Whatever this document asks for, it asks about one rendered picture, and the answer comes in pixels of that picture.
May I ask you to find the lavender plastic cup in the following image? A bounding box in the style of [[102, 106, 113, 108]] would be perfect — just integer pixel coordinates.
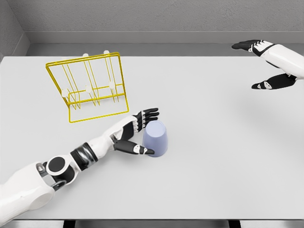
[[142, 120, 169, 158]]

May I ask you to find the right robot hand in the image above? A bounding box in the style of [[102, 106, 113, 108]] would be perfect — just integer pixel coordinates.
[[231, 39, 304, 90]]

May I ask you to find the yellow wire cup holder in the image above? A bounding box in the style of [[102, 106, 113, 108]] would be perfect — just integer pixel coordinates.
[[45, 50, 130, 124]]

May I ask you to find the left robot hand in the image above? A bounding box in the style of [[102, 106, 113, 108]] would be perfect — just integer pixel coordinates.
[[104, 107, 160, 156]]

